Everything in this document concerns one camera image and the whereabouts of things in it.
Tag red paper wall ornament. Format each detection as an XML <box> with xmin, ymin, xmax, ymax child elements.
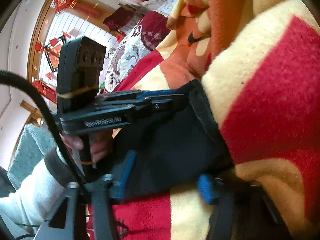
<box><xmin>32</xmin><ymin>79</ymin><xmax>57</xmax><ymax>103</ymax></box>

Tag grey-green fuzzy cloth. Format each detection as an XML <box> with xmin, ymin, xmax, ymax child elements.
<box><xmin>7</xmin><ymin>124</ymin><xmax>57</xmax><ymax>191</ymax></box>

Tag red and yellow printed blanket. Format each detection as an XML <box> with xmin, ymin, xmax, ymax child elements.
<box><xmin>86</xmin><ymin>0</ymin><xmax>320</xmax><ymax>240</ymax></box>

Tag red floral pillow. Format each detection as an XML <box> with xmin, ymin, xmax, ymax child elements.
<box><xmin>104</xmin><ymin>11</ymin><xmax>173</xmax><ymax>93</ymax></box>

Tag dark red cloth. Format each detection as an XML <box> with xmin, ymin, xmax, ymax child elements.
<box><xmin>103</xmin><ymin>6</ymin><xmax>135</xmax><ymax>32</ymax></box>

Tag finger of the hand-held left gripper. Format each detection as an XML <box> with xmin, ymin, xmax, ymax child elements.
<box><xmin>130</xmin><ymin>97</ymin><xmax>189</xmax><ymax>117</ymax></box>
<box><xmin>100</xmin><ymin>89</ymin><xmax>187</xmax><ymax>102</ymax></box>

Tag red framed wall decoration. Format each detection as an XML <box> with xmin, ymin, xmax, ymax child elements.
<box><xmin>42</xmin><ymin>35</ymin><xmax>68</xmax><ymax>73</ymax></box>

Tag black cable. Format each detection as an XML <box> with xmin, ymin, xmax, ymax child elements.
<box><xmin>0</xmin><ymin>70</ymin><xmax>87</xmax><ymax>189</ymax></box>

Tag black pants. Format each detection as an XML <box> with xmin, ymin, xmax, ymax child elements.
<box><xmin>110</xmin><ymin>79</ymin><xmax>235</xmax><ymax>198</ymax></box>

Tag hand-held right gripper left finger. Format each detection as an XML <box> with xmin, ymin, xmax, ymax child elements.
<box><xmin>35</xmin><ymin>151</ymin><xmax>137</xmax><ymax>240</ymax></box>

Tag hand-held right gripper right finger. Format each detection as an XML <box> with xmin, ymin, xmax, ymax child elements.
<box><xmin>197</xmin><ymin>175</ymin><xmax>290</xmax><ymax>240</ymax></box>

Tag person's left forearm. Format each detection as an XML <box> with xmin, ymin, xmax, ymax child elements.
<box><xmin>0</xmin><ymin>147</ymin><xmax>83</xmax><ymax>234</ymax></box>

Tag red knot hanging ornament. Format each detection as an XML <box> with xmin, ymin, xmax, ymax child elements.
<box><xmin>52</xmin><ymin>0</ymin><xmax>101</xmax><ymax>18</ymax></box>

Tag person's left hand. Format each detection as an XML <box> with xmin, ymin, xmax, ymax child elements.
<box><xmin>61</xmin><ymin>130</ymin><xmax>113</xmax><ymax>163</ymax></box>

